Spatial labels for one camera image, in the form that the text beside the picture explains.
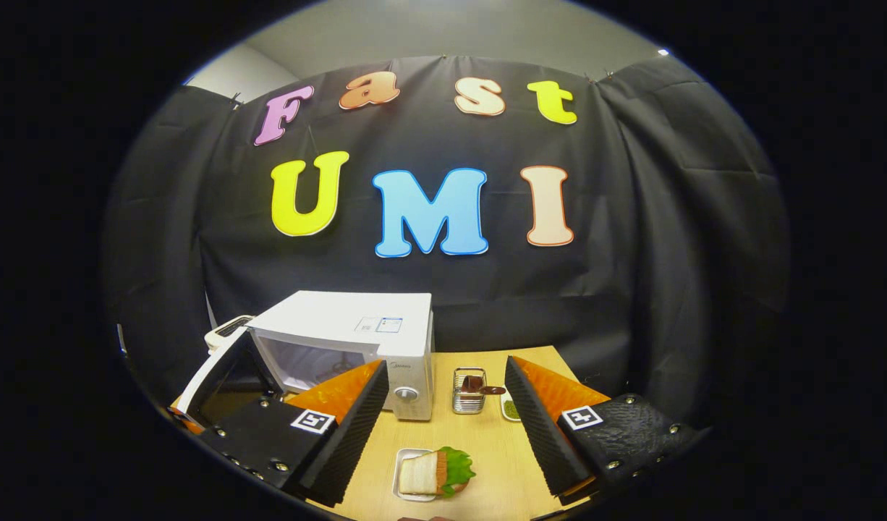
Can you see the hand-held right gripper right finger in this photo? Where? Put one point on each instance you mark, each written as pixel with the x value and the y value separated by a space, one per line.
pixel 541 427

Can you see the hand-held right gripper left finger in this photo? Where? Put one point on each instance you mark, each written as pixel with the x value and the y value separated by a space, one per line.
pixel 360 427

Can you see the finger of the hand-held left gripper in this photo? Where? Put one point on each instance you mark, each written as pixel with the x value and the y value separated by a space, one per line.
pixel 188 424

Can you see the sandwich with lettuce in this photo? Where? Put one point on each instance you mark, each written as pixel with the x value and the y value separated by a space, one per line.
pixel 422 474

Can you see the white microwave oven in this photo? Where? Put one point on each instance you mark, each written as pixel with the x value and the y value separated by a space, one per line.
pixel 328 315

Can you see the pile of green beans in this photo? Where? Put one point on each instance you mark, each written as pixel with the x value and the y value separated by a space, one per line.
pixel 511 410

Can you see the white divided dish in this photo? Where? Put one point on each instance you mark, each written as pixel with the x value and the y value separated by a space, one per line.
pixel 504 405

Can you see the small white tray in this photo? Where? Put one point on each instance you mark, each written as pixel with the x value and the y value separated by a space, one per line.
pixel 400 463

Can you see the brown utensil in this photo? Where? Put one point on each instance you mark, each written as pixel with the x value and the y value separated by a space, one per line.
pixel 480 389

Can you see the white toaster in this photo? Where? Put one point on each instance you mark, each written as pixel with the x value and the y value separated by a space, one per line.
pixel 223 331

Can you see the tan rounded object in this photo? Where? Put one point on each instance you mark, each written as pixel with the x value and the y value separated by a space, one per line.
pixel 425 519

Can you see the black backdrop cloth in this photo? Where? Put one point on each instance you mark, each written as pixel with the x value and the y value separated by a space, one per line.
pixel 631 217

